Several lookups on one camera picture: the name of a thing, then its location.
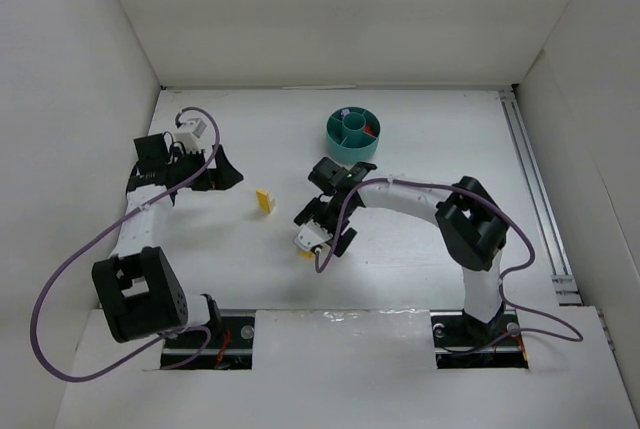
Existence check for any red lego brick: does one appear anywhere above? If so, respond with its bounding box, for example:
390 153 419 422
364 124 376 136

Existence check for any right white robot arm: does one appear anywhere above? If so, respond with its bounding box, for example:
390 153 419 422
294 157 508 335

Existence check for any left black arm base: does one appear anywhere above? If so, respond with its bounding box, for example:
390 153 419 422
160 310 256 371

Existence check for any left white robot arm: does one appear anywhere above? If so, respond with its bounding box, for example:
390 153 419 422
92 134 243 343

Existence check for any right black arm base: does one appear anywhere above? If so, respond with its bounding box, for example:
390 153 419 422
430 310 528 369

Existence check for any teal round divided container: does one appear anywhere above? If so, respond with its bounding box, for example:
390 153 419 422
326 106 381 164

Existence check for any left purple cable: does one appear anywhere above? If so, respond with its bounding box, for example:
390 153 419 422
30 107 224 383

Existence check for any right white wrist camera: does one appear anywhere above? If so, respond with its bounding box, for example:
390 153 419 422
294 221 333 253

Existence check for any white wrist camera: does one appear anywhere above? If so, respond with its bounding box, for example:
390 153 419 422
294 221 333 253
173 118 207 153

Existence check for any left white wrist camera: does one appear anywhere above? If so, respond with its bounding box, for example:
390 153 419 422
173 118 207 153

